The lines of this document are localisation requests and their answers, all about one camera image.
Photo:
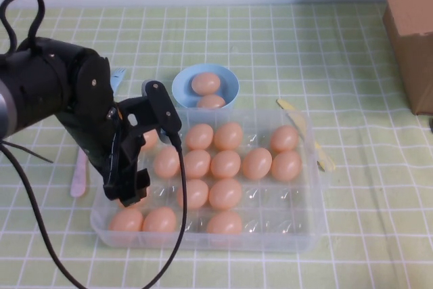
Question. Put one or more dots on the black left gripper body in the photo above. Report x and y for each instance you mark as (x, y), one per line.
(108, 147)

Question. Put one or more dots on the green checkered tablecloth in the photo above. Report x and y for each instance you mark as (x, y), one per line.
(372, 201)

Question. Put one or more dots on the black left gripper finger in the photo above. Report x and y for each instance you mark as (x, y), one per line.
(143, 179)
(120, 189)

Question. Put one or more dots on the brown cardboard box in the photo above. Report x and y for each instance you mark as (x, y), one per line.
(409, 32)

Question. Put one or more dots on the yellow plastic knife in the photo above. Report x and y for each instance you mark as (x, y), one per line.
(325, 163)

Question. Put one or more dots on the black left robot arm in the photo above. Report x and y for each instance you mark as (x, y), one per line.
(40, 86)

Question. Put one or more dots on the pale pink plastic knife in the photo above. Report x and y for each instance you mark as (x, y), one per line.
(79, 177)

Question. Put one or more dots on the clear plastic egg box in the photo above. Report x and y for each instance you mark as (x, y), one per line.
(287, 201)

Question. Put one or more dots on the light blue bowl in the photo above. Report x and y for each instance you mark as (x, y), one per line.
(230, 81)

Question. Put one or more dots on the light blue plastic fork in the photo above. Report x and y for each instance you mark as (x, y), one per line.
(118, 76)

